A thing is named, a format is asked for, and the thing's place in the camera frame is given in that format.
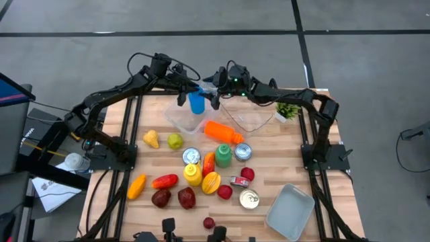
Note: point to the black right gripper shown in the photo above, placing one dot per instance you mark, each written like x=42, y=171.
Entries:
x=238, y=82

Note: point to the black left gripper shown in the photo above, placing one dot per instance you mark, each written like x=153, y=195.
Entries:
x=178, y=80

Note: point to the blue plastic bottle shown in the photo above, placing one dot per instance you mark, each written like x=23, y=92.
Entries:
x=197, y=104

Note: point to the orange plastic bottle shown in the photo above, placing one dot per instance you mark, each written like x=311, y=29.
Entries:
x=220, y=131

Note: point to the green toy apple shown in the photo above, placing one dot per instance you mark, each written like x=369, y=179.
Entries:
x=175, y=141

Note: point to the yellow toy pear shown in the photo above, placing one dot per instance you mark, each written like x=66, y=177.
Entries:
x=152, y=140

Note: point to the silver tin can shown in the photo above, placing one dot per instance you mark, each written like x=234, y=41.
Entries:
x=243, y=152
x=191, y=156

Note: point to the green plastic bottle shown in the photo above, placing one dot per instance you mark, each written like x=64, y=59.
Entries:
x=223, y=158

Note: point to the red and yellow toy mango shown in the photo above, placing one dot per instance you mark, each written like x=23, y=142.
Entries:
x=208, y=165

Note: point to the yellow plastic bottle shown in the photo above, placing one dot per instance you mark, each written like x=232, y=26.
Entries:
x=192, y=176

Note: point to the red elongated toy fruit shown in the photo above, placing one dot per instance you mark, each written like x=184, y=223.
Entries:
x=164, y=181

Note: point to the yellow toy starfruit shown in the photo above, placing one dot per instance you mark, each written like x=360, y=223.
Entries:
x=211, y=183

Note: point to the red tin can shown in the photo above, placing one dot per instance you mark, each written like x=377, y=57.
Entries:
x=239, y=181

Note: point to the red toy apple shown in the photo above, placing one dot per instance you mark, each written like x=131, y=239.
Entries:
x=224, y=192
x=247, y=174

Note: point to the dark red toy fruit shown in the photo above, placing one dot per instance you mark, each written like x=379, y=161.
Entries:
x=186, y=198
x=161, y=198

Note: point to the orange-yellow toy mango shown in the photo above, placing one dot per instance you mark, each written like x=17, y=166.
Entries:
x=136, y=187

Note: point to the gold-lidded tin can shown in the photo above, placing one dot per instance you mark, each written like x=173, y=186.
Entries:
x=249, y=199

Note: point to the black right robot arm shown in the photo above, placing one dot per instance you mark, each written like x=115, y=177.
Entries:
x=292, y=95

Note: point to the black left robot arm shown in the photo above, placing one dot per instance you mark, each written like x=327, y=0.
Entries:
x=111, y=91

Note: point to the deep clear plastic bin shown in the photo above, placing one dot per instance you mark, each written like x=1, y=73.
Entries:
x=181, y=121

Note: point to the shallow clear plastic bin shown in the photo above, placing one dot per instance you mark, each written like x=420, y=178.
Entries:
x=250, y=122

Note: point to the small green potted plant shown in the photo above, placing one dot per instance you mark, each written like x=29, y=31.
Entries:
x=287, y=110

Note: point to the clear plastic water bottle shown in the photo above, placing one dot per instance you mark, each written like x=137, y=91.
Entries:
x=76, y=162

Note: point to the toy pomegranate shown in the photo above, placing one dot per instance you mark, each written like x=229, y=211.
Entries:
x=209, y=223

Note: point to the grey rectangular tray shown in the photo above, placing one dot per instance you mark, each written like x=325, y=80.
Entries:
x=290, y=213

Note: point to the black stand with white lettering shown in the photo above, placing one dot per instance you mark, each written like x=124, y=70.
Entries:
x=50, y=173

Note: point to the white paper sheet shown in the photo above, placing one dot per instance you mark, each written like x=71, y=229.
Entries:
x=55, y=198

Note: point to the blue computer screen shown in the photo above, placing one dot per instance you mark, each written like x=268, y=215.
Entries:
x=10, y=92

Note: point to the black aluminium table frame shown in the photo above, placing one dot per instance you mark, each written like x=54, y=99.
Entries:
x=127, y=121

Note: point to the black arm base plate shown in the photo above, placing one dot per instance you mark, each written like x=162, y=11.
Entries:
x=129, y=164
x=339, y=164

